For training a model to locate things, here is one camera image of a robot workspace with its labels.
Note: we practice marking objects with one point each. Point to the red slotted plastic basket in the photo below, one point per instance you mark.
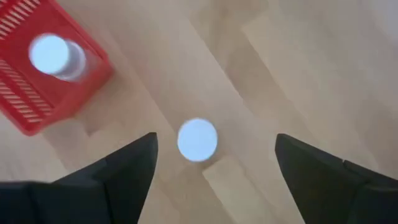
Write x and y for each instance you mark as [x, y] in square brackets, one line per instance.
[77, 93]

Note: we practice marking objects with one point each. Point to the white pill bottle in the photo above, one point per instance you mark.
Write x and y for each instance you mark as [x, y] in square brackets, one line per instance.
[51, 54]
[197, 140]

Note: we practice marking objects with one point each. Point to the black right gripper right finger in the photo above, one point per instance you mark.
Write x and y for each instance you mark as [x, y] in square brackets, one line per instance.
[326, 186]

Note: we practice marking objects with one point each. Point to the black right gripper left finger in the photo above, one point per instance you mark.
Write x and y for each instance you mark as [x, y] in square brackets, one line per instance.
[112, 186]

